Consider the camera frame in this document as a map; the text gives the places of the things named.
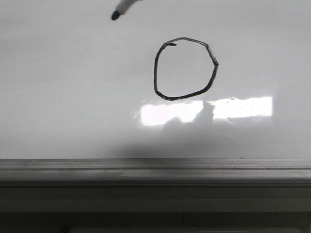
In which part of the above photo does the white black whiteboard marker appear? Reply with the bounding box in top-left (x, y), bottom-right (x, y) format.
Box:
top-left (111, 0), bottom-right (138, 20)

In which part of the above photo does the grey aluminium whiteboard frame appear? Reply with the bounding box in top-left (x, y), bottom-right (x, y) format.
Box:
top-left (0, 158), bottom-right (311, 186)

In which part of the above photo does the black drawn zero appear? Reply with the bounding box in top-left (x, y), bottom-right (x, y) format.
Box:
top-left (153, 37), bottom-right (219, 101)

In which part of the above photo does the white whiteboard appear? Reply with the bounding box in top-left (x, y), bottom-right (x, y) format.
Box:
top-left (0, 0), bottom-right (311, 159)

